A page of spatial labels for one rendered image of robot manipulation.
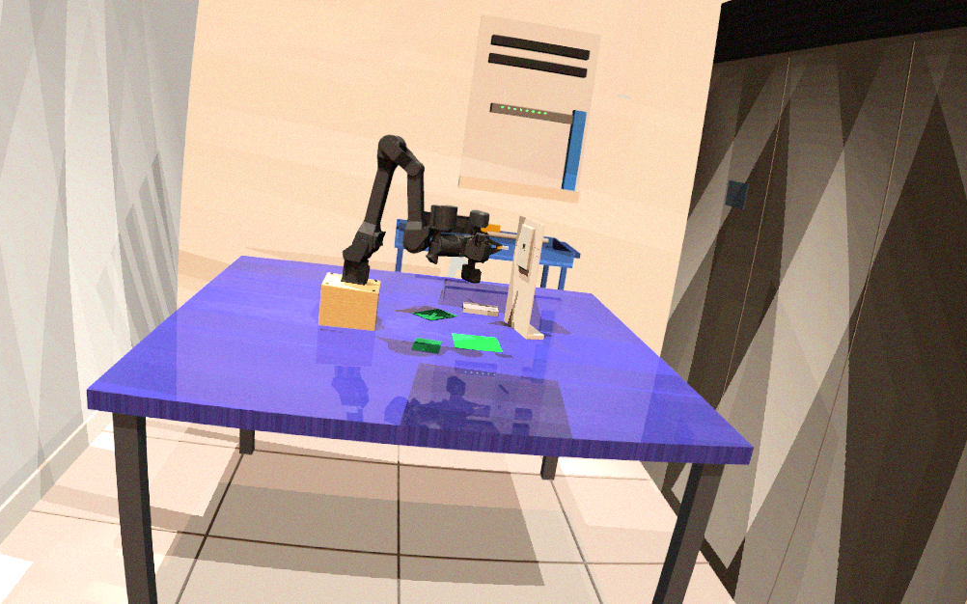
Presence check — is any bright green square zone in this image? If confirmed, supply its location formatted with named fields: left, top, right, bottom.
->
left=452, top=333, right=503, bottom=352

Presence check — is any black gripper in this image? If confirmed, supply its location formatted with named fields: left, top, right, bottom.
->
left=453, top=210, right=502, bottom=284

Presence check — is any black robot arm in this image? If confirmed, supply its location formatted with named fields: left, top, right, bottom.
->
left=341, top=134, right=491, bottom=286

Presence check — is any white rectangular block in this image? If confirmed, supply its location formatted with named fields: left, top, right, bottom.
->
left=462, top=302, right=498, bottom=316

